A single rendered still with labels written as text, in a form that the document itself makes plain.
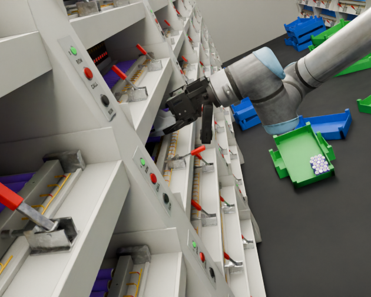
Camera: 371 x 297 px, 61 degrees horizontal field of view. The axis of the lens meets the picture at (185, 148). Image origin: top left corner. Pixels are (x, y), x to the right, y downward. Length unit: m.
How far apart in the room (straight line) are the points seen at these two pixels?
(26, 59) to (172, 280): 0.35
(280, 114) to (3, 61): 0.63
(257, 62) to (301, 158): 1.06
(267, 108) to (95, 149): 0.48
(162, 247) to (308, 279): 0.87
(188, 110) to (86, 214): 0.50
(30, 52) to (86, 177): 0.16
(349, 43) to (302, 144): 1.05
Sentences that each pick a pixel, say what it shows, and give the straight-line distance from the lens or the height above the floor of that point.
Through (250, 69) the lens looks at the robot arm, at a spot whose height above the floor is 0.83.
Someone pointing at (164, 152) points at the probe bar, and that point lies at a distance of 0.79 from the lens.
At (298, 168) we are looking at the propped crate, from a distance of 1.75.
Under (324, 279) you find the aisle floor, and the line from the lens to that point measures 1.32.
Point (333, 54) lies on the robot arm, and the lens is 0.86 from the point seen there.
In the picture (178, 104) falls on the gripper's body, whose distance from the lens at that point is 0.80.
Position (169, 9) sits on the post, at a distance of 1.79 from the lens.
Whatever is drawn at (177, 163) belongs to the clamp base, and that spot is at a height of 0.73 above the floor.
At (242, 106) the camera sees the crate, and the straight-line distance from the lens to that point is 2.62.
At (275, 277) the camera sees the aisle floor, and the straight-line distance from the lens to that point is 1.37.
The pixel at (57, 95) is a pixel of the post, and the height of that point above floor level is 1.01.
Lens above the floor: 1.04
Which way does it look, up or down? 23 degrees down
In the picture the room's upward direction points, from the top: 29 degrees counter-clockwise
